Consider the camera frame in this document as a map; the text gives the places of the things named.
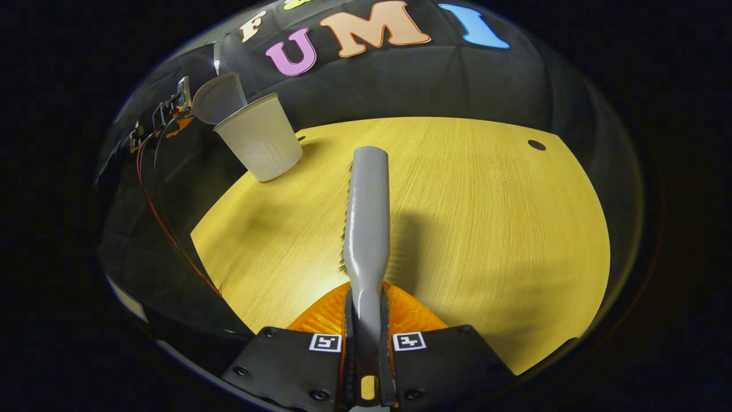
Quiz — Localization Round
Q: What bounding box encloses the grey dustpan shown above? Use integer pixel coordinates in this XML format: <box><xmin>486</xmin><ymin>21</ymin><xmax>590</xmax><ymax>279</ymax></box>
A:
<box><xmin>192</xmin><ymin>72</ymin><xmax>249</xmax><ymax>125</ymax></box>

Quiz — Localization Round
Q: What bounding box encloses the small grey broom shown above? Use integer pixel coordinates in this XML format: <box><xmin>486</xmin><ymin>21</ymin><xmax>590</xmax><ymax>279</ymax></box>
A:
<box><xmin>340</xmin><ymin>146</ymin><xmax>396</xmax><ymax>404</ymax></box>

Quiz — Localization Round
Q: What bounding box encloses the white garbage bin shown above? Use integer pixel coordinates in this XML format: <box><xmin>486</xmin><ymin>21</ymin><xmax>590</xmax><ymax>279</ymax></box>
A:
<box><xmin>213</xmin><ymin>93</ymin><xmax>304</xmax><ymax>183</ymax></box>

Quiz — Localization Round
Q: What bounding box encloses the black backdrop cloth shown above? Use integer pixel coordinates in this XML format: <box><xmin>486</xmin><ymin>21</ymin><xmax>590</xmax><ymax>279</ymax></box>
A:
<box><xmin>97</xmin><ymin>0</ymin><xmax>641</xmax><ymax>344</ymax></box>

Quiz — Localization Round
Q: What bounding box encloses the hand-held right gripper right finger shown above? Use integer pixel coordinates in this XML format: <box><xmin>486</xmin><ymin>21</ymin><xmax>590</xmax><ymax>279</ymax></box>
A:
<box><xmin>380</xmin><ymin>280</ymin><xmax>518</xmax><ymax>410</ymax></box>

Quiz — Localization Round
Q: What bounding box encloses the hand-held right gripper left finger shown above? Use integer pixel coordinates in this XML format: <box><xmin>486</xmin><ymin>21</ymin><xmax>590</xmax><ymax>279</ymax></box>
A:
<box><xmin>222</xmin><ymin>280</ymin><xmax>351</xmax><ymax>410</ymax></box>

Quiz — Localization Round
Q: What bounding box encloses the red cable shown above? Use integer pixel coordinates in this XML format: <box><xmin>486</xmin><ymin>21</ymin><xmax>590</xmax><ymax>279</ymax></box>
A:
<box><xmin>136</xmin><ymin>129</ymin><xmax>222</xmax><ymax>297</ymax></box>

